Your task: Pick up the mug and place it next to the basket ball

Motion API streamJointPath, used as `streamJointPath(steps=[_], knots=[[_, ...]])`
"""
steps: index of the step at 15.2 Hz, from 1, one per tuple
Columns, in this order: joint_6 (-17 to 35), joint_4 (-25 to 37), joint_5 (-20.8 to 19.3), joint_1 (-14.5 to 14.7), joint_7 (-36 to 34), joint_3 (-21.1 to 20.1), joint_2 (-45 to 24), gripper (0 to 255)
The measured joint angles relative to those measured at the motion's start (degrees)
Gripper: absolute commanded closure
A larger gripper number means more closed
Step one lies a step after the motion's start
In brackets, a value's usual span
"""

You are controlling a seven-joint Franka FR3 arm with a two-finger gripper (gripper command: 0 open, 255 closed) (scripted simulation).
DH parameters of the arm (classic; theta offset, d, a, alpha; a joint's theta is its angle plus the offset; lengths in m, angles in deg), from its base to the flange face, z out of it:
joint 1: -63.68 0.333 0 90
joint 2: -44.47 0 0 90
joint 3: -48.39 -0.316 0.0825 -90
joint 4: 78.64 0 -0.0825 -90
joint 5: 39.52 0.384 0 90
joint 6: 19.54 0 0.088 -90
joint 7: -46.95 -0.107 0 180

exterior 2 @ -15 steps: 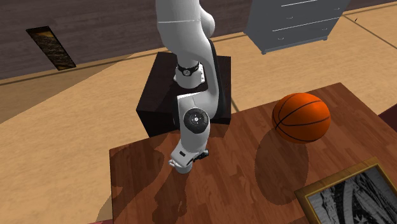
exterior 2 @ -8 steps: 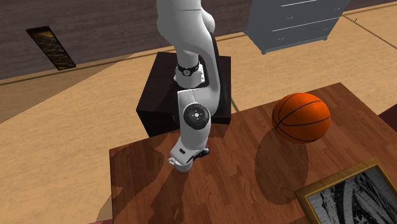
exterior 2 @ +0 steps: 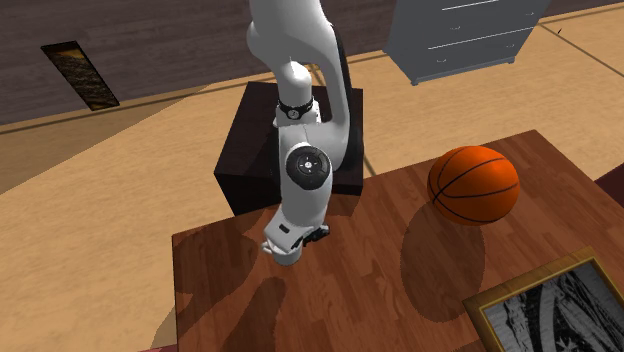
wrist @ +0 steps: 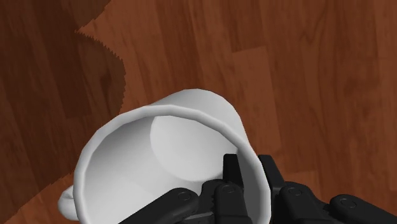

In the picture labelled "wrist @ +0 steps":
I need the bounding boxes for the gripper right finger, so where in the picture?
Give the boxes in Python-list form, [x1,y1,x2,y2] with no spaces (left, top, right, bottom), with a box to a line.
[258,154,397,224]

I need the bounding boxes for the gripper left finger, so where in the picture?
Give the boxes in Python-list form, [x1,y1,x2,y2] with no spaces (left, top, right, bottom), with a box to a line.
[119,153,253,224]

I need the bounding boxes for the white mug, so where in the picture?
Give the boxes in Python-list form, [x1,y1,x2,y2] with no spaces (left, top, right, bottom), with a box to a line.
[57,88,272,224]

